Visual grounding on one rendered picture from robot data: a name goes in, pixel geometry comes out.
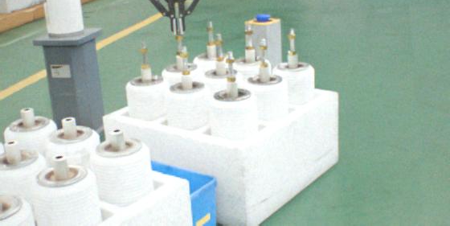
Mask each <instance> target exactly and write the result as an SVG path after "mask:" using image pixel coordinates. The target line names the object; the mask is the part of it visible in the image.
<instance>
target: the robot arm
mask: <svg viewBox="0 0 450 226"><path fill-rule="evenodd" d="M165 1H166V2H167V3H168V6H169V9H170V10H167V9H166V8H165V7H164V6H163V5H162V4H161V3H160V2H159V0H150V2H151V3H152V4H153V5H154V6H155V7H156V8H157V9H158V10H159V11H160V12H161V14H162V15H163V16H167V17H170V30H171V32H173V33H174V35H176V34H177V29H178V28H177V17H176V14H175V8H174V5H175V3H176V2H177V3H178V25H179V33H180V35H182V34H183V32H184V31H185V29H186V24H185V16H187V15H188V14H191V12H192V11H193V9H194V8H195V6H196V5H197V3H198V1H199V0H193V1H192V2H191V4H190V5H189V7H188V8H187V9H185V10H184V2H185V1H186V0H165ZM44 12H45V17H46V22H47V32H48V37H53V38H69V37H75V36H78V35H82V34H83V33H84V26H83V22H82V21H83V15H82V9H81V3H80V0H46V2H45V4H44Z"/></svg>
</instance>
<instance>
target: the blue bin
mask: <svg viewBox="0 0 450 226"><path fill-rule="evenodd" d="M150 162H151V169H152V171H156V172H159V173H162V174H164V175H170V176H173V177H176V178H180V179H185V180H187V181H188V183H189V192H190V210H191V219H192V226H216V200H215V188H216V187H217V184H218V183H217V178H216V177H215V176H213V175H207V174H203V173H200V172H197V171H191V170H187V169H184V168H181V167H177V166H171V165H168V164H165V163H163V162H157V161H154V160H150Z"/></svg>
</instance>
